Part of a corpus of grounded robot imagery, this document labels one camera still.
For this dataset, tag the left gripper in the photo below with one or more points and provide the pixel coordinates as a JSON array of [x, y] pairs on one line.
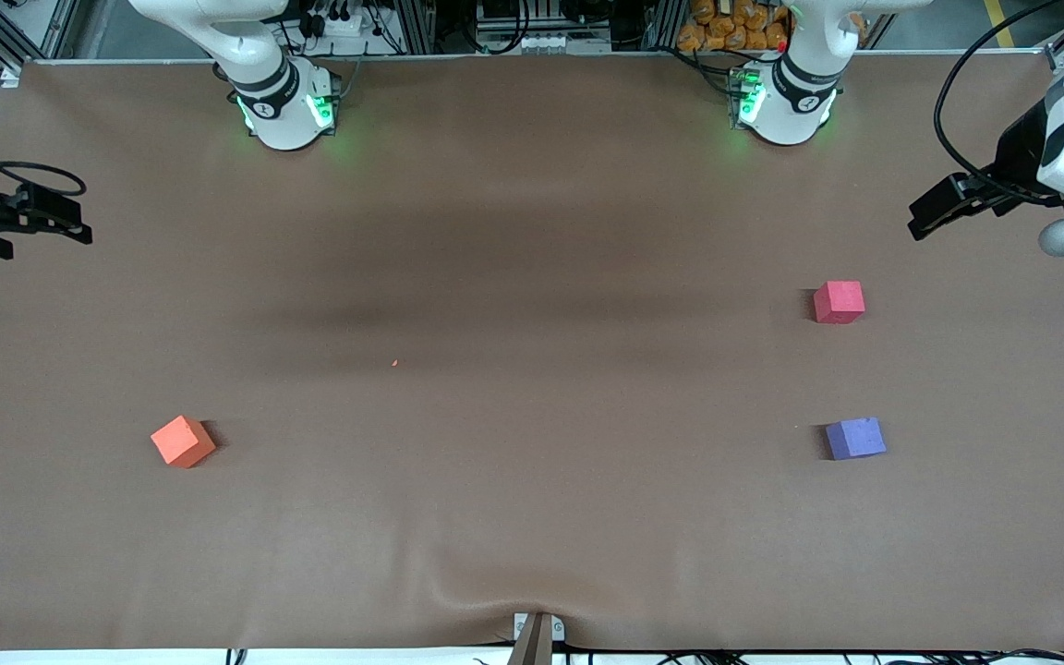
[[1015, 159]]

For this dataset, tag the orange foam block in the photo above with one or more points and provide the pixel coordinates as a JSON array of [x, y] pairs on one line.
[[183, 441]]

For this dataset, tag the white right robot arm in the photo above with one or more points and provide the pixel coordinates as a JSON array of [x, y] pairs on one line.
[[278, 102]]

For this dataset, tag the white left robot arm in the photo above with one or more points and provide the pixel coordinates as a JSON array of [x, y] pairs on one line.
[[800, 92]]

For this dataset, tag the red foam block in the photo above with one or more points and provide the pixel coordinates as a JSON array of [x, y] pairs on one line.
[[839, 303]]

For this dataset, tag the purple foam block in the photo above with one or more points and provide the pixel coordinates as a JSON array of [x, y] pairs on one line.
[[855, 438]]

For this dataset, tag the bag of orange items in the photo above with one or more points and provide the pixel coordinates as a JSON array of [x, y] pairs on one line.
[[726, 28]]

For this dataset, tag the white power strip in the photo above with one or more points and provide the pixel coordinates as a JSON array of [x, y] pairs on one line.
[[338, 26]]

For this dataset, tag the brown table mat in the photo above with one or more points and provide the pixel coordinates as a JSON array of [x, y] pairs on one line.
[[532, 277]]

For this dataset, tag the white terminal block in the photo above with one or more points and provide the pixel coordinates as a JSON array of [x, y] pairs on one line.
[[550, 42]]

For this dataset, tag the grey metal clamp bracket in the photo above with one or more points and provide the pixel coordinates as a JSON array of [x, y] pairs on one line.
[[532, 642]]

